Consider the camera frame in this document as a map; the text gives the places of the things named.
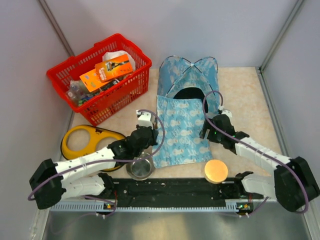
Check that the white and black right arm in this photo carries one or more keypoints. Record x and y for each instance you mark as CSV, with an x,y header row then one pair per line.
x,y
290,181

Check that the blue green scouring pad pack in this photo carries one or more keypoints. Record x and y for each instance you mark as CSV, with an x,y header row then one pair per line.
x,y
83,100

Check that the white plastic bag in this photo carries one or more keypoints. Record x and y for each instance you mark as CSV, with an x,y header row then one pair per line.
x,y
114,54

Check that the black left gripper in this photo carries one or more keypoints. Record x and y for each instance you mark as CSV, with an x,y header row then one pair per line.
x,y
153,137

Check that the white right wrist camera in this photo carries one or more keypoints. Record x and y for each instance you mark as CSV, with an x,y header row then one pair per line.
x,y
223,111

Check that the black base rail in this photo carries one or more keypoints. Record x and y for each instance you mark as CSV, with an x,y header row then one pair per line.
x,y
175,192

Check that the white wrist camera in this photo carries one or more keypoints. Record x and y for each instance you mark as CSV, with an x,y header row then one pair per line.
x,y
223,111
145,119

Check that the clear plastic bottle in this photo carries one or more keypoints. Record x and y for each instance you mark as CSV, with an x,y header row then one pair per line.
x,y
75,93

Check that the yellow double pet bowl holder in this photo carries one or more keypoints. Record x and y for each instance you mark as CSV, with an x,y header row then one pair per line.
x,y
85,139

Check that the orange Gillette razor box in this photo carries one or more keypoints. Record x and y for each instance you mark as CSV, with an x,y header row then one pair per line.
x,y
114,68

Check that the stainless steel pet bowl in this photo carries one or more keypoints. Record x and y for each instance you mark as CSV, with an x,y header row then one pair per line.
x,y
142,168

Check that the blue patterned pet tent fabric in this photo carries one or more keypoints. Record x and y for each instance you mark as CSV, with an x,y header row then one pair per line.
x,y
182,79

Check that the orange Scrub Daddy sponge pack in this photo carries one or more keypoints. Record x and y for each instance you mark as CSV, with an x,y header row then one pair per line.
x,y
92,81

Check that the black instant noodle cup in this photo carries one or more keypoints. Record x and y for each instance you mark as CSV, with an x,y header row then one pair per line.
x,y
111,84

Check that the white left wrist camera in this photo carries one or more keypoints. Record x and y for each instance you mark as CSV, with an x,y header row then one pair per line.
x,y
145,119

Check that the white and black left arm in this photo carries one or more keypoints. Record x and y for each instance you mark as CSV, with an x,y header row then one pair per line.
x,y
55,181

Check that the blue patterned tent mat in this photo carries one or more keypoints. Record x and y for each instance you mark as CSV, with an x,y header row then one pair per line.
x,y
183,120

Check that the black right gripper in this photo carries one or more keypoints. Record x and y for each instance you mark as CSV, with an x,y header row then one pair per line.
x,y
203,132

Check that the orange round lid jar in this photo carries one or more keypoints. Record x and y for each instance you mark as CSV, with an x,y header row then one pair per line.
x,y
215,171

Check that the red plastic shopping basket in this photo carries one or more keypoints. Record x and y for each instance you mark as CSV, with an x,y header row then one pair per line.
x,y
101,107

